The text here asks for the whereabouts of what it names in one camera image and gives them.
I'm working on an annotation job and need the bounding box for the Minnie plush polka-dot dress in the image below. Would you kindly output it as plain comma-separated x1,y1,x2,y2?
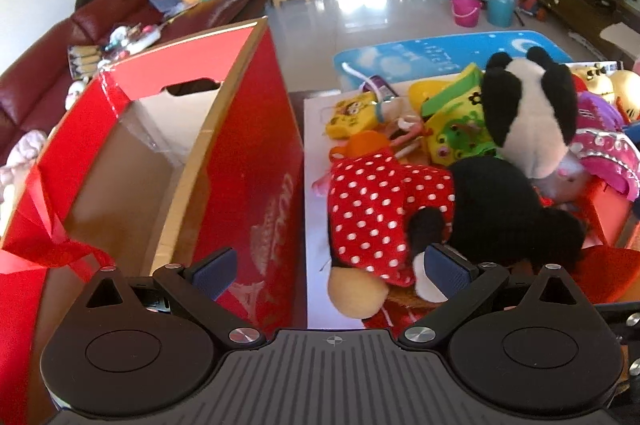
312,152,587,320

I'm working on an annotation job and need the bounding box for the panda plush toy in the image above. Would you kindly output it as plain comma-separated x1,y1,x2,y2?
480,47,578,179

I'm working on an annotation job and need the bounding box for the pink toy house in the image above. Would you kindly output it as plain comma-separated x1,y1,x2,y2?
570,91,639,202

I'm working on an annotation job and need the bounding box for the red cardboard box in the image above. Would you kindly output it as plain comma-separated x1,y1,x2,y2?
1,19,303,424

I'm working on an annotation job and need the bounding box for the green yellow cloth book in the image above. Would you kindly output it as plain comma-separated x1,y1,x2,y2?
421,63,497,167

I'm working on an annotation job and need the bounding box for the yellow SpongeBob plush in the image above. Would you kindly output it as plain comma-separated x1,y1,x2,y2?
326,92,382,140

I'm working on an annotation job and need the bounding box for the blue play mat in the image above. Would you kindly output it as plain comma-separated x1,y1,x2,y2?
333,30,572,91

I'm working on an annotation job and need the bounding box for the dark red leather sofa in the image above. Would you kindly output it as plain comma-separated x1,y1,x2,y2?
1,0,268,160

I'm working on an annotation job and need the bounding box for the pink plastic bucket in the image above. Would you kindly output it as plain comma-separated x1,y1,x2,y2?
451,0,483,28

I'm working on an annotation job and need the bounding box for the blue plastic bucket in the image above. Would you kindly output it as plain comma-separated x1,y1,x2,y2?
486,0,518,28

